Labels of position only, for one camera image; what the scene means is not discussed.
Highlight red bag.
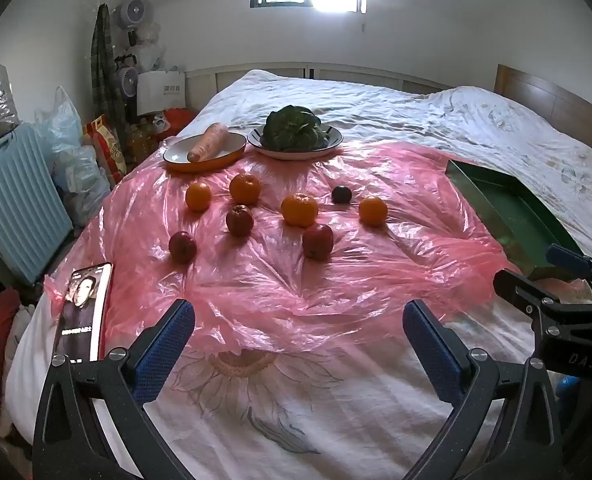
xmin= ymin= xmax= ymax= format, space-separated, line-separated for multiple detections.
xmin=162 ymin=108 xmax=197 ymax=137

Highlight white cardboard box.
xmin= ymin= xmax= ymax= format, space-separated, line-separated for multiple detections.
xmin=137 ymin=71 xmax=187 ymax=116

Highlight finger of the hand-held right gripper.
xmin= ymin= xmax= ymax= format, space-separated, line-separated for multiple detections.
xmin=493 ymin=269 xmax=592 ymax=317
xmin=547 ymin=243 xmax=592 ymax=306

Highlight small white fan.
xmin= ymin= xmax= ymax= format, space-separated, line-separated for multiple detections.
xmin=117 ymin=0 xmax=151 ymax=29
xmin=115 ymin=66 xmax=140 ymax=97

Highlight yellow oil bottles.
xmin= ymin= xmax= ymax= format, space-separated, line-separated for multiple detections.
xmin=126 ymin=120 xmax=159 ymax=167

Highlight orange rimmed bowl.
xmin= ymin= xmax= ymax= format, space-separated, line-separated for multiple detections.
xmin=163 ymin=131 xmax=247 ymax=172

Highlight white plate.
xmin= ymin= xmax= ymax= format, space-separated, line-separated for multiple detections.
xmin=248 ymin=124 xmax=343 ymax=161

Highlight light blue suitcase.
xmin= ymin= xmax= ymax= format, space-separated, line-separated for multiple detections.
xmin=0 ymin=122 xmax=74 ymax=286

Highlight yellow orange sack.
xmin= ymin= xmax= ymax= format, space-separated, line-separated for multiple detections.
xmin=83 ymin=115 xmax=128 ymax=186

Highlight carrot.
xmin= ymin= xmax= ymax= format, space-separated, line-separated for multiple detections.
xmin=187 ymin=122 xmax=229 ymax=163

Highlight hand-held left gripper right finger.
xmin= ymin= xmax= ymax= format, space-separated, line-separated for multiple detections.
xmin=402 ymin=299 xmax=564 ymax=480

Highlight orange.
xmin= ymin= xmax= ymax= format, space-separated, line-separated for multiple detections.
xmin=229 ymin=173 xmax=261 ymax=206
xmin=185 ymin=182 xmax=213 ymax=212
xmin=281 ymin=192 xmax=319 ymax=227
xmin=359 ymin=196 xmax=389 ymax=227

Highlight plaid hanging cloth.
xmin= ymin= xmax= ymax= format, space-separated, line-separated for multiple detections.
xmin=91 ymin=4 xmax=128 ymax=128

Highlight smartphone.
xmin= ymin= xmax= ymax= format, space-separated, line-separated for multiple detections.
xmin=52 ymin=262 xmax=114 ymax=362

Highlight wooden headboard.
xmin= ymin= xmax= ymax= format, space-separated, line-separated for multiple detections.
xmin=494 ymin=64 xmax=592 ymax=148

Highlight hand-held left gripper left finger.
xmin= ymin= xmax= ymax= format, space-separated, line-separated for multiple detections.
xmin=32 ymin=299 xmax=197 ymax=480

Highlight clear plastic bag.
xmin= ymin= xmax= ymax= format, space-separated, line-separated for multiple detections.
xmin=35 ymin=86 xmax=85 ymax=153

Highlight red apple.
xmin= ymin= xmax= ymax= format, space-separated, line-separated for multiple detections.
xmin=302 ymin=223 xmax=335 ymax=261
xmin=168 ymin=231 xmax=197 ymax=264
xmin=226 ymin=204 xmax=255 ymax=237

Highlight green leafy vegetable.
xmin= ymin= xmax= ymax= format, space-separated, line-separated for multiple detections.
xmin=261 ymin=105 xmax=331 ymax=153

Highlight green tray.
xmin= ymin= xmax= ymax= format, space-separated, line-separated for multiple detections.
xmin=446 ymin=159 xmax=584 ymax=281

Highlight pink plastic sheet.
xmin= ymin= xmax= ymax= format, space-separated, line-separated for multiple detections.
xmin=43 ymin=137 xmax=586 ymax=356

